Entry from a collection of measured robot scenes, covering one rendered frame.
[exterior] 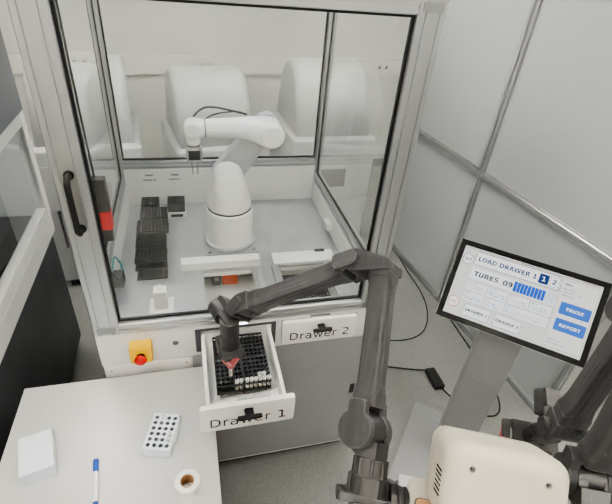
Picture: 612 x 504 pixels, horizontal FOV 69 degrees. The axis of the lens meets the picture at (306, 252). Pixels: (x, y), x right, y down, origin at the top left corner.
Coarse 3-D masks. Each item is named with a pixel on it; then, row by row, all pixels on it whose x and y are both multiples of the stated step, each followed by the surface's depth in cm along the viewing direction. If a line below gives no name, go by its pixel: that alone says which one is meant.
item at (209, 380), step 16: (208, 336) 162; (240, 336) 166; (208, 352) 160; (272, 352) 156; (208, 368) 154; (272, 368) 157; (208, 384) 149; (272, 384) 151; (208, 400) 137; (224, 400) 144
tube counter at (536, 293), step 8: (504, 280) 164; (512, 280) 163; (504, 288) 163; (512, 288) 163; (520, 288) 162; (528, 288) 161; (536, 288) 160; (528, 296) 161; (536, 296) 160; (544, 296) 159; (552, 296) 158; (552, 304) 158
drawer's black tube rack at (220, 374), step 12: (252, 336) 160; (216, 348) 154; (252, 348) 155; (264, 348) 156; (216, 360) 149; (240, 360) 150; (252, 360) 151; (264, 360) 151; (216, 372) 149; (228, 372) 146; (240, 372) 146; (252, 372) 146; (228, 384) 146
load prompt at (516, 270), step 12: (480, 252) 168; (480, 264) 167; (492, 264) 166; (504, 264) 165; (516, 264) 164; (516, 276) 163; (528, 276) 162; (540, 276) 160; (552, 276) 159; (552, 288) 159
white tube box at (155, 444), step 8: (160, 416) 142; (168, 416) 142; (176, 416) 142; (152, 424) 139; (160, 424) 141; (168, 424) 141; (176, 424) 140; (152, 432) 138; (160, 432) 137; (176, 432) 139; (152, 440) 135; (160, 440) 136; (144, 448) 132; (152, 448) 133; (160, 448) 133; (168, 448) 133; (160, 456) 134; (168, 456) 134
